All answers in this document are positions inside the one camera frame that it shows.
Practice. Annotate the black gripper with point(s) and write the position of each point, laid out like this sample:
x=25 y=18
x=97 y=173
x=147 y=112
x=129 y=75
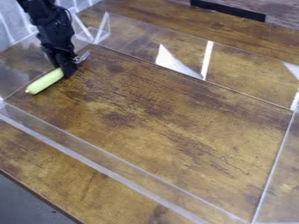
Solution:
x=55 y=34

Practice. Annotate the green handled metal spoon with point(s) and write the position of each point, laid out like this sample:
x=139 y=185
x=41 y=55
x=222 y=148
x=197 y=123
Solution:
x=53 y=76

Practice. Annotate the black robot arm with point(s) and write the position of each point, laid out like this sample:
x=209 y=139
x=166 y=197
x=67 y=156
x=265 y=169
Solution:
x=45 y=10

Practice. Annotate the black bar on table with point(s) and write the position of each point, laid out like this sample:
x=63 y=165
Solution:
x=249 y=14

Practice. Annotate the clear acrylic enclosure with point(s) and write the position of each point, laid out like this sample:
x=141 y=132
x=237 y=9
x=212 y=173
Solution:
x=175 y=128

